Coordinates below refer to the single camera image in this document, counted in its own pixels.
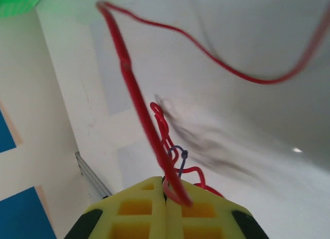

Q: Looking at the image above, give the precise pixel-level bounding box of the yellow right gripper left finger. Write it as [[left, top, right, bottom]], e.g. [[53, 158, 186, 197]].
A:
[[64, 176, 167, 239]]

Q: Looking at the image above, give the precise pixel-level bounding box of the red thin cable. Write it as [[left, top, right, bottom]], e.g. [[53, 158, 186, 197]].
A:
[[150, 101, 225, 198], [95, 0, 330, 207]]

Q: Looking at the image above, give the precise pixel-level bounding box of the blue thin cable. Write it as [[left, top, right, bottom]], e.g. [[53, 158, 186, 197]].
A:
[[167, 145, 189, 178]]

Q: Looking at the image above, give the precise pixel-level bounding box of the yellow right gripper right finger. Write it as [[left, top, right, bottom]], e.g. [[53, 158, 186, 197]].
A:
[[163, 179, 269, 239]]

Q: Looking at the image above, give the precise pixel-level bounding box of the aluminium table side rail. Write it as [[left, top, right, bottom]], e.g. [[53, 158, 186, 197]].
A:
[[74, 151, 113, 199]]

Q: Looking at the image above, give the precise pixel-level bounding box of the green plastic basket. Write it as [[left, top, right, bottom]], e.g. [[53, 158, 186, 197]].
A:
[[0, 0, 47, 19]]

